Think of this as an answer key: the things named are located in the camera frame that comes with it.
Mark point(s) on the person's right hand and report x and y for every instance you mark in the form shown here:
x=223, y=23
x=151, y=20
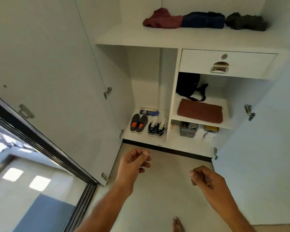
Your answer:
x=213, y=186

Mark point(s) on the dark grey folded garment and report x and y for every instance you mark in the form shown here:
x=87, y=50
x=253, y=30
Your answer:
x=246, y=22

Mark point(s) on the white small box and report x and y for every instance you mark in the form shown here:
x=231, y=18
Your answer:
x=209, y=137

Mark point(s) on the metal door hinge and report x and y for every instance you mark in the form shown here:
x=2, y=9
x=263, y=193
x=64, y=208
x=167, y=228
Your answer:
x=107, y=93
x=104, y=176
x=121, y=134
x=215, y=153
x=249, y=112

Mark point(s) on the black bag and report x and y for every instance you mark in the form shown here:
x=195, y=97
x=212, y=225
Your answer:
x=187, y=84

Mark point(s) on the grey slip-on shoe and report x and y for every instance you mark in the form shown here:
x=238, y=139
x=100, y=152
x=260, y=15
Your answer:
x=141, y=124
x=134, y=123

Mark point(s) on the blue flat box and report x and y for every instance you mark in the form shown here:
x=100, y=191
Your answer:
x=148, y=111

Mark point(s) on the person's bare foot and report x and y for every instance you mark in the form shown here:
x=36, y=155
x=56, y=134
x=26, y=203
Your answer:
x=178, y=225

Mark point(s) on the brown folded towel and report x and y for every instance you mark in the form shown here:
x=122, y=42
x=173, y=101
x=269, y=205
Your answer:
x=200, y=111

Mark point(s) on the person's left thumb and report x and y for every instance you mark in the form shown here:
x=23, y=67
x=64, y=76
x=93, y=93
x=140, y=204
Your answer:
x=141, y=152

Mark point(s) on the person's right forearm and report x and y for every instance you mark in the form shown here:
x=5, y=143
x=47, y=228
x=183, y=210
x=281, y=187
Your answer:
x=234, y=218

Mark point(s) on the person's right thumb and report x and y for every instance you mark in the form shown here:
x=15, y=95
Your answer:
x=196, y=172

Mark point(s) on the plain white wardrobe door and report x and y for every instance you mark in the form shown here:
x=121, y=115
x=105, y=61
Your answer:
x=263, y=154

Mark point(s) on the white wardrobe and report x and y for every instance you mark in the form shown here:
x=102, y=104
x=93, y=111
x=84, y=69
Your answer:
x=140, y=33

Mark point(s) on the white drawer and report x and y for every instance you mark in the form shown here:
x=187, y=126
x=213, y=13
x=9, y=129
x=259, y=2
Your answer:
x=198, y=61

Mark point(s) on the yellow small box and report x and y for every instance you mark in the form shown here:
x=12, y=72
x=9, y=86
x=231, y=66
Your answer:
x=211, y=129

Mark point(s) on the maroon folded garment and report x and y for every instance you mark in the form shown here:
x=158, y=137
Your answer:
x=163, y=20

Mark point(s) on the round drawer lock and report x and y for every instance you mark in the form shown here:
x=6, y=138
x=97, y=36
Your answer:
x=224, y=56

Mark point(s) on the person's left hand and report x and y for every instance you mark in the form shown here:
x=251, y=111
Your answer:
x=129, y=167

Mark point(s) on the small orange item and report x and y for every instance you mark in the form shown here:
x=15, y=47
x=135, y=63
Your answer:
x=173, y=125

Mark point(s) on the person's left forearm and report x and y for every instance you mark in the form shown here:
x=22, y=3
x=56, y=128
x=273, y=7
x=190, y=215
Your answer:
x=104, y=210

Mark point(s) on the navy folded garment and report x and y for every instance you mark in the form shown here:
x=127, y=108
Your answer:
x=202, y=20

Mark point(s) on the grey plastic basket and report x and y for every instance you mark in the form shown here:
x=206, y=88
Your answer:
x=188, y=130

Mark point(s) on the black and white sneaker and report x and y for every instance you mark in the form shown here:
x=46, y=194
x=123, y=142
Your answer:
x=152, y=129
x=160, y=130

